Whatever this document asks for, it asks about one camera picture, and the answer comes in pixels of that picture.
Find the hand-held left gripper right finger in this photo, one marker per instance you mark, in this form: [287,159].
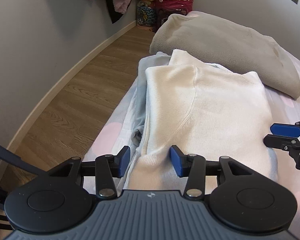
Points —
[176,161]

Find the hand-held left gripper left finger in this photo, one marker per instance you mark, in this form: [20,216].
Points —
[123,161]

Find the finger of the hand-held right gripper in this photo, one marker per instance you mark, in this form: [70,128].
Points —
[277,141]
[286,129]

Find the cream sweater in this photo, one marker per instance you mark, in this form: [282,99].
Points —
[210,110]

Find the polka dot bed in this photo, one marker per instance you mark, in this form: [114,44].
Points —
[290,110]

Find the light blue garment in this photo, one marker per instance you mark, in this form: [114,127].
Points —
[142,80]

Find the beige fleece blanket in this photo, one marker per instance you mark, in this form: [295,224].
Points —
[227,45]

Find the black garment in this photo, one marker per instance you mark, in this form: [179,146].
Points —
[113,15]

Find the blue patterned bag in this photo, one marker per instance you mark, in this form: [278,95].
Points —
[146,16]

